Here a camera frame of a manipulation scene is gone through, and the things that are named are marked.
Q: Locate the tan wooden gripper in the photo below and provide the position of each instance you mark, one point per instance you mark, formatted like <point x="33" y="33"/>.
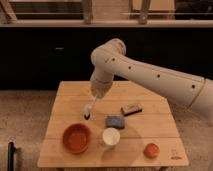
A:
<point x="99" y="90"/>

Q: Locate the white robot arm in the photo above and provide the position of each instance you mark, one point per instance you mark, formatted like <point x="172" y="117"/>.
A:
<point x="194" y="93"/>

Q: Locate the wooden block eraser brush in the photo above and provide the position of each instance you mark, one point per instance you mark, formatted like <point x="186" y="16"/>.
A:
<point x="131" y="109"/>

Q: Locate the red bowl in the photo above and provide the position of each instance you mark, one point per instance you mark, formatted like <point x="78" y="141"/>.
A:
<point x="76" y="138"/>

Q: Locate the blue sponge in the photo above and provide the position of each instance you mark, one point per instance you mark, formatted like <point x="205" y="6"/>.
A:
<point x="117" y="122"/>

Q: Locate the wooden folding table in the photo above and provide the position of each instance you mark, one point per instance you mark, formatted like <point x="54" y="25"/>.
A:
<point x="149" y="139"/>

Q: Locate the white cup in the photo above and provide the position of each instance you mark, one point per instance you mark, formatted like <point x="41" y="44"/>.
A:
<point x="111" y="136"/>

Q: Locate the small red cup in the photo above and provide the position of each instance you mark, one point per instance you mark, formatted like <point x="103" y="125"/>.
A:
<point x="151" y="151"/>

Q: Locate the black object at floor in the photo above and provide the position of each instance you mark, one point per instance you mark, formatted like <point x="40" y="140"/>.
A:
<point x="11" y="152"/>

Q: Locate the wooden railing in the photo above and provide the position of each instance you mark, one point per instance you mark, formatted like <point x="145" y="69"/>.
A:
<point x="106" y="13"/>

